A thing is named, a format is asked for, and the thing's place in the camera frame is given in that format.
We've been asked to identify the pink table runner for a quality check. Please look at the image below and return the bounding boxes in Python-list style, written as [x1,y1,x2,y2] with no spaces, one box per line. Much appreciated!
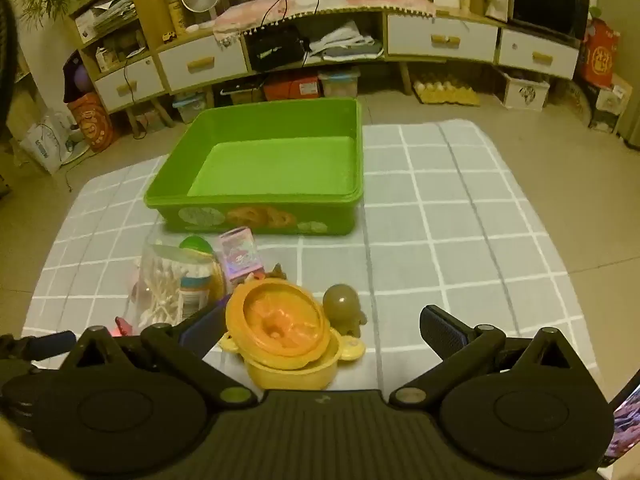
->
[212,0,437,42]

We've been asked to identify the white cabinet drawer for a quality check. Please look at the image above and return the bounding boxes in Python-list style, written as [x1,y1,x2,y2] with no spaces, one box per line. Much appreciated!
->
[498,28,581,80]
[157,34,250,92]
[387,13,500,64]
[93,57,166,114]

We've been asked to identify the pink printed card box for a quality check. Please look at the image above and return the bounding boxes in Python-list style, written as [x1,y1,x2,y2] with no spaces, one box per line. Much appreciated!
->
[216,227,267,282]

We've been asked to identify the printed cardboard box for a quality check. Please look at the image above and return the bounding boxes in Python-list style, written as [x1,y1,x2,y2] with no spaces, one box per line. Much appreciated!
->
[589,74,634,134]

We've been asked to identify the clear bag of cotton swabs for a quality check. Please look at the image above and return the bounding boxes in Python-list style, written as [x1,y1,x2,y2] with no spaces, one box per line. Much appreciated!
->
[131,241,223,327]

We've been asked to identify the green toy ball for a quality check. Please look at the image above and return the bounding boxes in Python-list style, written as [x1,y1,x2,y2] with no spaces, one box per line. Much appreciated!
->
[178,234,214,257]

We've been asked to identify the clear plastic storage box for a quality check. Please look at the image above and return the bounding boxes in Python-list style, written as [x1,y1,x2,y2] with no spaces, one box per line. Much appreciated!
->
[319,68,361,99]

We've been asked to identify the black power cable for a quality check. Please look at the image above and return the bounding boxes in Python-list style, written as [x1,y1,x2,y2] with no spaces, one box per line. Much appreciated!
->
[299,0,327,69]
[257,0,292,29]

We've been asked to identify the green plastic bin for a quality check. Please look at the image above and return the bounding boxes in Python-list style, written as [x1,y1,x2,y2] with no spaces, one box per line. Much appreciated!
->
[144,97,365,237]

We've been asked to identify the small bottle with blue label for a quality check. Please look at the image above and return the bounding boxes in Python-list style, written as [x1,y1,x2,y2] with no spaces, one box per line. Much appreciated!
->
[177,277,212,319]

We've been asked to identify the blue lid storage box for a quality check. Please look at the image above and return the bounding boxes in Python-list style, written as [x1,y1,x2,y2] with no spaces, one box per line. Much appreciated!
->
[172,92,209,124]

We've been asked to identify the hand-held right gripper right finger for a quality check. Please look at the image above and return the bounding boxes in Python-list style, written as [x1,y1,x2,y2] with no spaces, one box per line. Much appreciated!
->
[389,304,587,409]

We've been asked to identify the grey checked blanket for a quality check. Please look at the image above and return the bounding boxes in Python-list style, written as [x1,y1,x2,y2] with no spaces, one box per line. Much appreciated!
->
[22,119,599,392]

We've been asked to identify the orange toy pot lid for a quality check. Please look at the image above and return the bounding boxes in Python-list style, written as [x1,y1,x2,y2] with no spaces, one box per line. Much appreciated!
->
[225,281,332,362]

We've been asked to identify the black keyboard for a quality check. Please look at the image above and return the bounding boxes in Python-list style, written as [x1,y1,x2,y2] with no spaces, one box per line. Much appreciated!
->
[219,84,264,100]

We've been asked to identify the person's yellow clothing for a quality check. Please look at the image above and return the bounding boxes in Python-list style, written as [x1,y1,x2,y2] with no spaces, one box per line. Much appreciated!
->
[0,416,77,480]

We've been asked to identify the stack of papers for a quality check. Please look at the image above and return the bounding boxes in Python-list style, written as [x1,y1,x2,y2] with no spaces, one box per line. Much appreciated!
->
[74,0,134,37]

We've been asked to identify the white carved crate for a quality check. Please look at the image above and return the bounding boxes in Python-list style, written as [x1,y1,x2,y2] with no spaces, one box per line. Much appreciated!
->
[499,67,551,111]

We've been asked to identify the red shoe box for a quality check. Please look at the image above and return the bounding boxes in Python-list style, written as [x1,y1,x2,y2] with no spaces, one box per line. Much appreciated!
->
[263,75,321,102]

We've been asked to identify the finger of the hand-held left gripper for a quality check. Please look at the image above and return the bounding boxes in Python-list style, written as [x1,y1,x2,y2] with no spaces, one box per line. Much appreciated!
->
[27,330,77,361]

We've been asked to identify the yellow can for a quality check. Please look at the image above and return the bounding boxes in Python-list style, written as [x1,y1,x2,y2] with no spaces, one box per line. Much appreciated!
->
[167,0,189,36]

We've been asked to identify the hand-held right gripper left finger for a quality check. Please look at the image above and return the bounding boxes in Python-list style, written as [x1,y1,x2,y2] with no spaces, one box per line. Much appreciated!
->
[61,302,257,410]

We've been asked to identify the folded clothes pile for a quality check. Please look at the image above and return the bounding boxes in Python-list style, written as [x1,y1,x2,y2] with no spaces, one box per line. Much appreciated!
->
[309,22,384,59]

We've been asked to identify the long wooden cabinet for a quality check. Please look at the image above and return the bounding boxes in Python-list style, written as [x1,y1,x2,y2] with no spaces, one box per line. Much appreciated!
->
[64,0,592,128]

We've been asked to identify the red printed drum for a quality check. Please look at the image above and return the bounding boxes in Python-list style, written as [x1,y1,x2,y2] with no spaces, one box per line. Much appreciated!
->
[67,92,119,154]

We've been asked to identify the black microwave oven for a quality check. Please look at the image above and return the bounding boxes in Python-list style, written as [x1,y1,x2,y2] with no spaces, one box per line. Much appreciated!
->
[509,0,591,42]

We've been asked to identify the egg tray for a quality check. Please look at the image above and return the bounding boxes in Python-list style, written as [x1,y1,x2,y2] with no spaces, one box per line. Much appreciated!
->
[412,77,481,107]

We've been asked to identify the black bag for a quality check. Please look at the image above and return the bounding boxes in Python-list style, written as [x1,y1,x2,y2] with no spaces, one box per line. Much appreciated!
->
[247,27,306,72]

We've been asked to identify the yellow toy pot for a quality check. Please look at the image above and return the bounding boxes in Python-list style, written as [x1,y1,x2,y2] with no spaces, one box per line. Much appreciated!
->
[219,327,367,392]

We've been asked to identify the white plastic bag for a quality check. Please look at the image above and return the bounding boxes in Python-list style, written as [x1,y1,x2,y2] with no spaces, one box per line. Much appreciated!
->
[19,114,76,174]

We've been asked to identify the brown rubber octopus toy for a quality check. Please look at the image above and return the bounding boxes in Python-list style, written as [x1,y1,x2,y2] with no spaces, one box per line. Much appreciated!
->
[322,283,369,339]

